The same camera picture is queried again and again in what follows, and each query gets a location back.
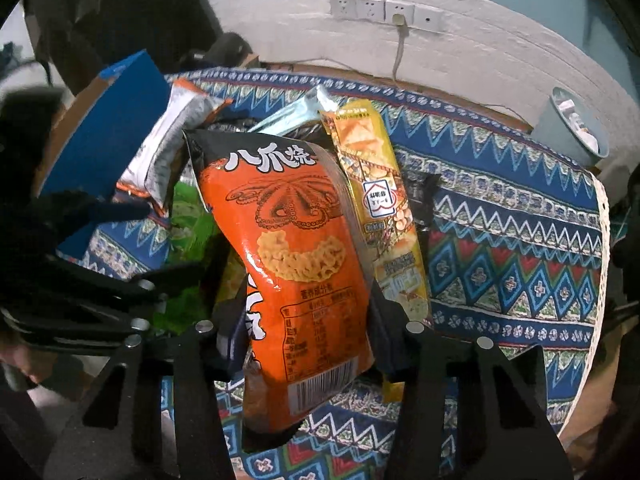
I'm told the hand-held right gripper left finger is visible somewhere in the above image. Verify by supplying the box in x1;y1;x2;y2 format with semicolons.
47;300;252;480

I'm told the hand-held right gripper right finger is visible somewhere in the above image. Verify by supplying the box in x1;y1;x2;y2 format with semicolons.
367;290;574;480

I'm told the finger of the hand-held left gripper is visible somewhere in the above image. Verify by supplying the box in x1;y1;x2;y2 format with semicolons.
32;189;152;257
0;255;212;360

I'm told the blue cardboard box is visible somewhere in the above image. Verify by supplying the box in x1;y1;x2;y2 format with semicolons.
35;50;172;263

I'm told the orange snack packet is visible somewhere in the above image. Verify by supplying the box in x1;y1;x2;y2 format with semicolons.
184;129;377;436

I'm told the yellow snack packet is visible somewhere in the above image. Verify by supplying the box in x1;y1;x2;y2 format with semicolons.
320;99;435;403

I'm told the green snack packet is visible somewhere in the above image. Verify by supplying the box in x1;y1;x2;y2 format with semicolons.
152;180;226;336

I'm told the white grey snack packet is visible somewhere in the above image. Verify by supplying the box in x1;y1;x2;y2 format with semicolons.
117;80;234;217

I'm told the black snack packet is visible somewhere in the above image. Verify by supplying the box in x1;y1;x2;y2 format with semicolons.
400;170;442;231

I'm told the blue patterned tablecloth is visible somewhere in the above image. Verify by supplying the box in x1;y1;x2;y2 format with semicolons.
57;67;612;480

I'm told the dark furniture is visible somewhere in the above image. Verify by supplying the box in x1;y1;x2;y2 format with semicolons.
25;0;217;96

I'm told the black round object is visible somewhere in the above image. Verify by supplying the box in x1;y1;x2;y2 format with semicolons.
204;32;254;69

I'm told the light blue snack packet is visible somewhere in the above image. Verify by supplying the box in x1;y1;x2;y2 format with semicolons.
250;85;342;137

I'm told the grey trash bin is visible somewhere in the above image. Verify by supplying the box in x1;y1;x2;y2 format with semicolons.
530;87;612;169

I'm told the grey power cable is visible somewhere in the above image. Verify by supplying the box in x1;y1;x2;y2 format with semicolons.
392;14;410;86

